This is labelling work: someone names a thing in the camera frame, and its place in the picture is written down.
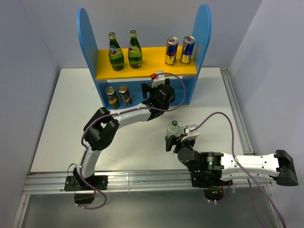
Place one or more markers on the blue and yellow wooden shelf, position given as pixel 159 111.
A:
pixel 153 60

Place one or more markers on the red bull can right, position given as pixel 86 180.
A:
pixel 187 49

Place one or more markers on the clear water bottle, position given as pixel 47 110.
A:
pixel 172 129

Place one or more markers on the red bull can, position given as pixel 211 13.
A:
pixel 187 49
pixel 171 51

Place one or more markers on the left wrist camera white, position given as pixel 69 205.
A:
pixel 158 79

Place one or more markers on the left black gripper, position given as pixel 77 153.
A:
pixel 147 88

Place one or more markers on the aluminium right side rail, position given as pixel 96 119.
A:
pixel 240 124

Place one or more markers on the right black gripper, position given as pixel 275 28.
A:
pixel 173 140

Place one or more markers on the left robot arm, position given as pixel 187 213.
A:
pixel 102 127

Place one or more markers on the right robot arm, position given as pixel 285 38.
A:
pixel 213 169

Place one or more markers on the black can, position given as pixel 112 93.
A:
pixel 112 97
pixel 125 95

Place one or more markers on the aluminium rail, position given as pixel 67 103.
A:
pixel 121 181
pixel 240 124

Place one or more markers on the red bull can left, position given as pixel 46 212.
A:
pixel 171 51

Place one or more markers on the aluminium front rail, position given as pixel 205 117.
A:
pixel 121 181

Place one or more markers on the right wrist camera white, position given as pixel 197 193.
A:
pixel 191 133

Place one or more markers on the green glass bottle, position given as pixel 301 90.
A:
pixel 135 55
pixel 115 53

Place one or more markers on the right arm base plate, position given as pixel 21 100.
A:
pixel 208 180

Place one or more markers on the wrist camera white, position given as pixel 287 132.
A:
pixel 191 133
pixel 158 79

